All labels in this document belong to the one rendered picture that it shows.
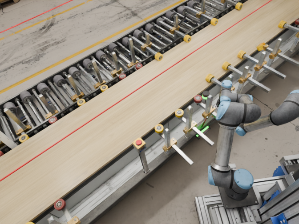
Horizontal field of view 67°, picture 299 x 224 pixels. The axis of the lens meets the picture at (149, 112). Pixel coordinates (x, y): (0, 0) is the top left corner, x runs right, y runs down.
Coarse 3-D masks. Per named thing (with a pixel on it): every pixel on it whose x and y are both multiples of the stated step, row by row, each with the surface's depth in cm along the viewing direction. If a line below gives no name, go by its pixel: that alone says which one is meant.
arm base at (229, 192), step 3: (225, 189) 151; (228, 189) 147; (231, 189) 144; (228, 192) 147; (231, 192) 145; (234, 192) 143; (246, 192) 143; (228, 195) 148; (231, 195) 147; (234, 195) 144; (237, 195) 143; (240, 195) 142; (243, 195) 143; (246, 195) 146; (231, 198) 148; (234, 198) 146; (237, 198) 145; (240, 198) 144; (243, 198) 145
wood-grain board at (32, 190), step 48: (288, 0) 300; (192, 48) 261; (240, 48) 253; (96, 96) 231; (144, 96) 225; (192, 96) 219; (48, 144) 202; (96, 144) 198; (0, 192) 180; (48, 192) 176
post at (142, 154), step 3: (141, 153) 168; (144, 153) 171; (141, 156) 172; (144, 156) 175; (141, 159) 177; (144, 159) 178; (141, 162) 182; (144, 162) 182; (144, 165) 186; (147, 165) 190; (144, 168) 193; (147, 168) 194; (144, 171) 197; (147, 171) 197
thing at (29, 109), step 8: (208, 0) 348; (216, 0) 347; (144, 40) 306; (88, 80) 269; (80, 88) 262; (32, 96) 262; (56, 96) 258; (64, 96) 257; (24, 104) 256; (32, 112) 247; (40, 112) 247; (0, 120) 245; (16, 128) 237; (8, 136) 231
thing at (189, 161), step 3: (162, 132) 206; (159, 135) 207; (162, 135) 204; (162, 138) 206; (174, 144) 198; (174, 147) 196; (177, 147) 196; (177, 150) 194; (180, 150) 194; (180, 153) 192; (183, 153) 192; (183, 156) 190; (186, 156) 190; (186, 159) 189; (189, 159) 188; (189, 162) 187; (192, 162) 186
